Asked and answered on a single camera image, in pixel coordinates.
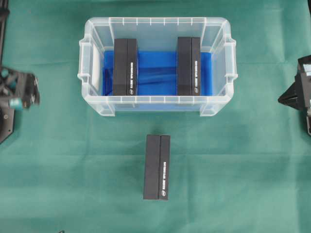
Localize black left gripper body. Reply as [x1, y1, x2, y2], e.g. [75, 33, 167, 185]
[0, 66, 40, 111]

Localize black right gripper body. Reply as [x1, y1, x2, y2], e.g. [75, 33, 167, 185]
[278, 55, 311, 110]

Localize black d435i box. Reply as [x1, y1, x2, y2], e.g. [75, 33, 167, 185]
[177, 37, 201, 96]
[112, 38, 138, 96]

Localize black D415 camera box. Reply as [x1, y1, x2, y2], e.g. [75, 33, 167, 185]
[143, 134, 171, 200]

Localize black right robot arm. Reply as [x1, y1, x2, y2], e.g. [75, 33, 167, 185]
[278, 55, 311, 135]

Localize clear plastic storage case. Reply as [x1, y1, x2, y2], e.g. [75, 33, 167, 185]
[78, 17, 238, 117]

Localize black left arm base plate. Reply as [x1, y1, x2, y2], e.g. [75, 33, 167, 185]
[0, 107, 15, 143]

